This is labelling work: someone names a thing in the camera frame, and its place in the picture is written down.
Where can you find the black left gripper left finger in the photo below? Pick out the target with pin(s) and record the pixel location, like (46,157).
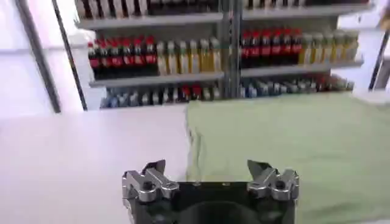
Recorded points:
(149,182)

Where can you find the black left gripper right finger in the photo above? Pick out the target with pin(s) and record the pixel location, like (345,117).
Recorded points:
(272,182)

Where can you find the light green cloth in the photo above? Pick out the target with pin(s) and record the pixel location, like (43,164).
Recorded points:
(289,152)

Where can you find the grey shelf rack with bottles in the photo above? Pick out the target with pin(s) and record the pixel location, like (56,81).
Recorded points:
(222,51)

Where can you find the thin black pole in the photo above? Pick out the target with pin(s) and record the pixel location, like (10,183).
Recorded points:
(69,54)

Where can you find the black slanted stand leg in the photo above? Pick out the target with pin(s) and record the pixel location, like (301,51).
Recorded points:
(378,61)

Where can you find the grey metal pole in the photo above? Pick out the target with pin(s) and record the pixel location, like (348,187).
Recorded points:
(38,56)

